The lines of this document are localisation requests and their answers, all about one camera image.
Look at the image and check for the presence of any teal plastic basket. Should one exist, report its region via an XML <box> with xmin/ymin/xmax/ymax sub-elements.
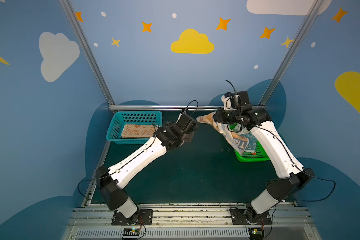
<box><xmin>106</xmin><ymin>111</ymin><xmax>163</xmax><ymax>145</ymax></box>

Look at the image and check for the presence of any orange bunny pattern towel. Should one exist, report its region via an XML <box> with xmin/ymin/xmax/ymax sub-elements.
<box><xmin>121</xmin><ymin>125</ymin><xmax>157</xmax><ymax>139</ymax></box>

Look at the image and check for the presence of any green plastic basket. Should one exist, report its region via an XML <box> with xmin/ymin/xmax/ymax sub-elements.
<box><xmin>228</xmin><ymin>124</ymin><xmax>270</xmax><ymax>163</ymax></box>

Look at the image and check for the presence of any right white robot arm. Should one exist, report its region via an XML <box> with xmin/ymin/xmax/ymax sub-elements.
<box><xmin>213</xmin><ymin>91</ymin><xmax>315</xmax><ymax>223</ymax></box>

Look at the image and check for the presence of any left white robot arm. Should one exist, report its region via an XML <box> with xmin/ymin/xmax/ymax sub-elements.
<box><xmin>95</xmin><ymin>109</ymin><xmax>199</xmax><ymax>224</ymax></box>

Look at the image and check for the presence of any teal pattern towel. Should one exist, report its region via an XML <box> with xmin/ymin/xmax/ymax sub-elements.
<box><xmin>243</xmin><ymin>133</ymin><xmax>258</xmax><ymax>153</ymax></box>

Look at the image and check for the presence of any left small circuit board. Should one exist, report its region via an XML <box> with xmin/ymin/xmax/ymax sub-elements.
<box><xmin>121</xmin><ymin>228</ymin><xmax>141</xmax><ymax>240</ymax></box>

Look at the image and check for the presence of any small circuit board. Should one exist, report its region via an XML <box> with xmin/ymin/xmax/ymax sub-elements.
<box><xmin>121</xmin><ymin>228</ymin><xmax>141</xmax><ymax>240</ymax></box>
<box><xmin>249</xmin><ymin>228</ymin><xmax>264</xmax><ymax>240</ymax></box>

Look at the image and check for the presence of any right small circuit board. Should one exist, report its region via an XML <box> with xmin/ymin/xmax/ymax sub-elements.
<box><xmin>249</xmin><ymin>228</ymin><xmax>264</xmax><ymax>240</ymax></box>

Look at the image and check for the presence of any right aluminium frame post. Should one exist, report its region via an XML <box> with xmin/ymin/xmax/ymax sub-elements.
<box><xmin>258</xmin><ymin>0</ymin><xmax>325</xmax><ymax>108</ymax></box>

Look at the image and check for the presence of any aluminium frame post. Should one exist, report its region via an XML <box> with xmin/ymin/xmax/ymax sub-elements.
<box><xmin>59</xmin><ymin>0</ymin><xmax>115</xmax><ymax>105</ymax></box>
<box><xmin>258</xmin><ymin>0</ymin><xmax>325</xmax><ymax>108</ymax></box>

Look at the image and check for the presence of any horizontal aluminium frame rail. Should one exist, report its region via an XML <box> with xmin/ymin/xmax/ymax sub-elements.
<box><xmin>108</xmin><ymin>104</ymin><xmax>267</xmax><ymax>112</ymax></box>

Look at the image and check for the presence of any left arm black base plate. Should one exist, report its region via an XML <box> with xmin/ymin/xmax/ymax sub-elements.
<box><xmin>111</xmin><ymin>210</ymin><xmax>153</xmax><ymax>226</ymax></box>

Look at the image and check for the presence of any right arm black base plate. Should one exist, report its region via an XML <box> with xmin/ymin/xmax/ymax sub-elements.
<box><xmin>229</xmin><ymin>207</ymin><xmax>272</xmax><ymax>225</ymax></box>

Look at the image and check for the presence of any left aluminium frame post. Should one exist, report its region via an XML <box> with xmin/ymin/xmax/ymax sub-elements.
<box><xmin>59</xmin><ymin>0</ymin><xmax>115</xmax><ymax>105</ymax></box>

